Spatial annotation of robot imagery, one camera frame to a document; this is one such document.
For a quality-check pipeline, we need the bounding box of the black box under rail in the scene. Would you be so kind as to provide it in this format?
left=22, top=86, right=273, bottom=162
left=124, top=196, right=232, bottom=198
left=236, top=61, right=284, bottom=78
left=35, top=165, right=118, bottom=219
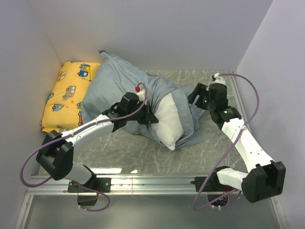
left=77, top=195, right=98, bottom=207

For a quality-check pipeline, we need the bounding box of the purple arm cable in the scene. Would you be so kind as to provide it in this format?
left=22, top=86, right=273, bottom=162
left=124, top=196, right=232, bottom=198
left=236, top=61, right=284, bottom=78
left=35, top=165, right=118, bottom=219
left=192, top=73, right=260, bottom=211
left=19, top=82, right=149, bottom=189

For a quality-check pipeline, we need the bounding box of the yellow cartoon car pillow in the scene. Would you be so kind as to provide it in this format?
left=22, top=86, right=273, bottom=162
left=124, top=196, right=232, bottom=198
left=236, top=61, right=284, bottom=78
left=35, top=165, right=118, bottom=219
left=41, top=62, right=100, bottom=133

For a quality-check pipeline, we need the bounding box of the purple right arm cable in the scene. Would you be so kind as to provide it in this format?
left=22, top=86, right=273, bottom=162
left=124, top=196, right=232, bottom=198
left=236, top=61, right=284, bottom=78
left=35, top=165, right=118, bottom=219
left=192, top=73, right=260, bottom=211

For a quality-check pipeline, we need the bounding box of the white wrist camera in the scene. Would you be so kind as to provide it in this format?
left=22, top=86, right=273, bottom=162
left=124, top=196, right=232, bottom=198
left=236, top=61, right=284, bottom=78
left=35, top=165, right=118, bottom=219
left=135, top=86, right=149, bottom=102
left=211, top=73, right=226, bottom=85

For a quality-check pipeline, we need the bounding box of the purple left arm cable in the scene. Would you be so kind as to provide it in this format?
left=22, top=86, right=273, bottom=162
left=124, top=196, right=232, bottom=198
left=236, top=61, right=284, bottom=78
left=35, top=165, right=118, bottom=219
left=19, top=82, right=149, bottom=189

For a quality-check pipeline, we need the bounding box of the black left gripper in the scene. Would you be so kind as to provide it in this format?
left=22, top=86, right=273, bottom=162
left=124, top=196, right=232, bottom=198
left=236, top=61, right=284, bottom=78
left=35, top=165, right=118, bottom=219
left=127, top=102, right=159, bottom=125

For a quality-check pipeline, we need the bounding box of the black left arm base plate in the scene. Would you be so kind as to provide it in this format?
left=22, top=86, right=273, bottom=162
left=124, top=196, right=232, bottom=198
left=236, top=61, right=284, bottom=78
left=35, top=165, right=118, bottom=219
left=67, top=177, right=112, bottom=193

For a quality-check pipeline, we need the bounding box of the white pillow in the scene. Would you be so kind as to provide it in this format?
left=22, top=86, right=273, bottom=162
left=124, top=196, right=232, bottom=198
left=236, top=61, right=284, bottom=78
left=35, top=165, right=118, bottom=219
left=151, top=93, right=184, bottom=151

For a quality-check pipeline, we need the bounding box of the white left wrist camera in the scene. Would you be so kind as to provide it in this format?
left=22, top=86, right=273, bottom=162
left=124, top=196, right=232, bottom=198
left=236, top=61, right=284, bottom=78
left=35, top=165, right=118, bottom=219
left=135, top=86, right=149, bottom=102

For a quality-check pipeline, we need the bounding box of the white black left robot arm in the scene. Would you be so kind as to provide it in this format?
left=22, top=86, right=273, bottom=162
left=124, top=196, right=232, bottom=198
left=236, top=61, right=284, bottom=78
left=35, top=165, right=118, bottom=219
left=36, top=90, right=158, bottom=192

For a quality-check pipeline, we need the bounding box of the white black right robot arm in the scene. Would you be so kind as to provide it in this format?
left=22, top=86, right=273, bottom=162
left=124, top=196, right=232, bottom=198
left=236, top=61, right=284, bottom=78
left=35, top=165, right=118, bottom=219
left=188, top=83, right=286, bottom=203

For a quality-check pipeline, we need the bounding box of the grey striped pillowcase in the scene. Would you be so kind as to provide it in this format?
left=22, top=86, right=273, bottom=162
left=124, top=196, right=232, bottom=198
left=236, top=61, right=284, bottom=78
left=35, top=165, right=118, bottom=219
left=81, top=50, right=206, bottom=151

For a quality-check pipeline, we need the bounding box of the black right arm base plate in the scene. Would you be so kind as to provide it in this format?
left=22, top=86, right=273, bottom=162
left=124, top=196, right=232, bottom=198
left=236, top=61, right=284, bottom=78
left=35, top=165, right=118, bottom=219
left=190, top=176, right=239, bottom=193

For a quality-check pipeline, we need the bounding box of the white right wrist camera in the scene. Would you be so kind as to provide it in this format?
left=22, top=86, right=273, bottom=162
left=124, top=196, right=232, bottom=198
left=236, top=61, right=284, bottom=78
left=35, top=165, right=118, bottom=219
left=211, top=73, right=226, bottom=85

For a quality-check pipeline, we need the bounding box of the aluminium side rail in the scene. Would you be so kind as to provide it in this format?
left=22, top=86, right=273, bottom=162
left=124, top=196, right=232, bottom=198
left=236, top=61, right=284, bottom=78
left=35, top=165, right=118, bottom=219
left=227, top=75, right=247, bottom=121

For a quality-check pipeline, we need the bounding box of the aluminium mounting rail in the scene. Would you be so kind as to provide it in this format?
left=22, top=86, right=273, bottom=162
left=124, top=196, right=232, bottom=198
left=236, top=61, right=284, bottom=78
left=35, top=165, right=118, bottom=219
left=26, top=174, right=205, bottom=196

